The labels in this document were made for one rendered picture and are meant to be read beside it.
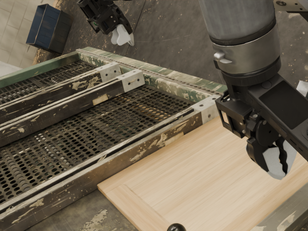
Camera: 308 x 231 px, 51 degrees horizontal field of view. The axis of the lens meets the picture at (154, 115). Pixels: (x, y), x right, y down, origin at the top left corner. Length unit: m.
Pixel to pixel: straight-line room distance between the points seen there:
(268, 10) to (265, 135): 0.16
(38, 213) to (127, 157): 0.30
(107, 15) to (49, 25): 4.05
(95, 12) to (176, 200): 0.57
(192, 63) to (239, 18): 2.43
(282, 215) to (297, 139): 0.44
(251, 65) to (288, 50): 1.93
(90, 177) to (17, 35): 5.10
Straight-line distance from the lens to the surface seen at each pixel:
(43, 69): 2.31
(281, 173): 0.52
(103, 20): 0.98
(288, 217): 0.80
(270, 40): 0.38
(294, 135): 0.39
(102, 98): 1.57
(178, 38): 3.03
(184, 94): 1.43
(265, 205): 0.85
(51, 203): 0.98
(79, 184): 0.98
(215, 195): 0.88
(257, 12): 0.36
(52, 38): 5.02
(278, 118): 0.39
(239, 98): 0.46
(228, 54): 0.38
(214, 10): 0.36
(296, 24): 2.37
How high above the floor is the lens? 1.88
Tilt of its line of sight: 40 degrees down
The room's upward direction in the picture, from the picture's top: 72 degrees counter-clockwise
